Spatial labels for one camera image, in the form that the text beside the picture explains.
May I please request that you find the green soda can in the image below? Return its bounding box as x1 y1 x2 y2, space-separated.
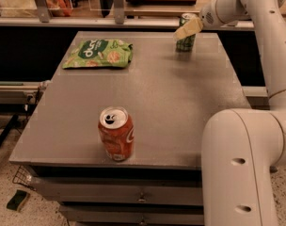
176 13 197 52

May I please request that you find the upper grey drawer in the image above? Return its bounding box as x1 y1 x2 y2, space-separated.
30 177 203 206

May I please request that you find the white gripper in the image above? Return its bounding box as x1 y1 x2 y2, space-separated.
173 0 241 41

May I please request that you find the green chip bag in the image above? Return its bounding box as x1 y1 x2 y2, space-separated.
62 39 133 69

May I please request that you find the metal shelf rail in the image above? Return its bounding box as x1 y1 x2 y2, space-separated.
0 16 286 32

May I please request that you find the red coke can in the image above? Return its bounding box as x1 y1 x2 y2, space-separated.
98 106 135 161

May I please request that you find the grey drawer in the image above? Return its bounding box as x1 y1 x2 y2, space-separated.
59 205 204 226
30 177 203 206

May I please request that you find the wire basket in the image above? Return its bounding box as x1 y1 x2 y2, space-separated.
12 166 34 190

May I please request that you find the orange snack bag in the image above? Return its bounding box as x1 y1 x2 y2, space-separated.
46 0 72 17

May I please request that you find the lower grey drawer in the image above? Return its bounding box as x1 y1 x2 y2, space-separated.
59 205 204 226

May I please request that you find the green yellow sponge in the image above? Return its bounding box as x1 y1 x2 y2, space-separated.
7 189 29 212

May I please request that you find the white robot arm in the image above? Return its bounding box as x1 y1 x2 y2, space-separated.
174 0 286 226

